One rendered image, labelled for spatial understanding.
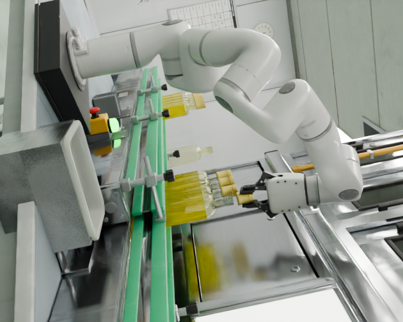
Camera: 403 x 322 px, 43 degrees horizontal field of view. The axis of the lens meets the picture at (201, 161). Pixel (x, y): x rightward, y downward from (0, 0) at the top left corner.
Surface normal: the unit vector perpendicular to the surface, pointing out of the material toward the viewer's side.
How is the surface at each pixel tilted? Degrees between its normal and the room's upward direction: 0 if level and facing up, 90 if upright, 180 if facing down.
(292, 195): 106
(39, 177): 90
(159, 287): 90
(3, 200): 90
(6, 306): 90
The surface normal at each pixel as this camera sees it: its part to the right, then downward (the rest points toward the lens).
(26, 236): -0.11, -0.56
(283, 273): -0.19, -0.92
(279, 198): -0.25, 0.38
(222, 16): 0.08, 0.33
